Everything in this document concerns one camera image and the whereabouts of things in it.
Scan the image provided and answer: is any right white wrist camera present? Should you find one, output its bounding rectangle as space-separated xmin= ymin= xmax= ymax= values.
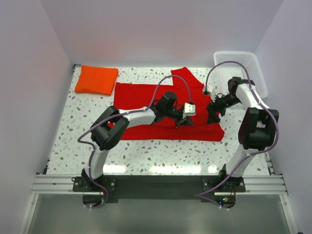
xmin=202 ymin=87 xmax=217 ymax=100

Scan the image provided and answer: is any red t shirt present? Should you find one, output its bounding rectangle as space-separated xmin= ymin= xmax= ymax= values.
xmin=114 ymin=67 xmax=224 ymax=141

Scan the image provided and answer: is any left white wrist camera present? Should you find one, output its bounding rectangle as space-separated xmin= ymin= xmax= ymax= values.
xmin=182 ymin=102 xmax=196 ymax=118

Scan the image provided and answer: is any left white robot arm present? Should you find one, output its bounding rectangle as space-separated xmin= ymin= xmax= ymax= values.
xmin=78 ymin=91 xmax=196 ymax=191

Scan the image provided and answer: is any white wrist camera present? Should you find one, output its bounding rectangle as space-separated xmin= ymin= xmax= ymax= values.
xmin=182 ymin=102 xmax=196 ymax=118
xmin=202 ymin=87 xmax=217 ymax=100

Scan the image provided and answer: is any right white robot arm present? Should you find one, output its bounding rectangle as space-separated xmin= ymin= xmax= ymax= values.
xmin=207 ymin=77 xmax=279 ymax=192

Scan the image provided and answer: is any white plastic basket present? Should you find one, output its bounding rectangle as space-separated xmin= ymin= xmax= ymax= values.
xmin=214 ymin=51 xmax=268 ymax=98

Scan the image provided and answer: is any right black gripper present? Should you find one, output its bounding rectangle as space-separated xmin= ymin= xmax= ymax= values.
xmin=206 ymin=93 xmax=241 ymax=125

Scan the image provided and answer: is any aluminium rail frame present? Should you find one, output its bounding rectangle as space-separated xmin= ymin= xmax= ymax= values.
xmin=19 ymin=174 xmax=299 ymax=234

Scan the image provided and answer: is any folded orange t shirt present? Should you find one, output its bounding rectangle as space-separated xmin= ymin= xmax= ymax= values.
xmin=75 ymin=65 xmax=118 ymax=96

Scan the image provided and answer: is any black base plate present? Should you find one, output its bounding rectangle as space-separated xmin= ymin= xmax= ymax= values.
xmin=71 ymin=175 xmax=246 ymax=205

